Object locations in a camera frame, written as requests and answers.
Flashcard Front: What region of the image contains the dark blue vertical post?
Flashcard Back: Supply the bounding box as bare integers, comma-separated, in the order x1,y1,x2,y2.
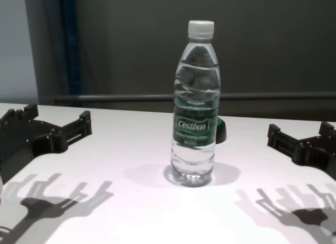
59,0,82,108

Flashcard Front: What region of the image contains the clear water bottle green label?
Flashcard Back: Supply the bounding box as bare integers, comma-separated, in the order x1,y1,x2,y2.
170,20,221,188

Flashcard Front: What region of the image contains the thin grey horizontal rail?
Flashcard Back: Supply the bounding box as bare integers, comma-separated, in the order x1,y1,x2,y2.
54,92,336,103

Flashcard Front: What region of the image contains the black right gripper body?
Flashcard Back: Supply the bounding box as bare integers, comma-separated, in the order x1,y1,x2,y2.
301,135,336,181

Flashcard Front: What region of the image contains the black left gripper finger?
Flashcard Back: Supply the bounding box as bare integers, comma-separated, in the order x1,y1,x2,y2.
0,104,39,125
51,110,92,153

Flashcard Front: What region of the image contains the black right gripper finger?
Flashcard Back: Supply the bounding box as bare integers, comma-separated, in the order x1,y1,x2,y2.
319,121,336,144
267,124,305,165

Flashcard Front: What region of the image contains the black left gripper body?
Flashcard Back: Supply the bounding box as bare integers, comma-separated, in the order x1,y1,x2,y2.
0,120,56,176

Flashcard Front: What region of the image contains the green YES button black base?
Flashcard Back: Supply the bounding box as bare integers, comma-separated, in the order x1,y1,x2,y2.
215,118,227,144

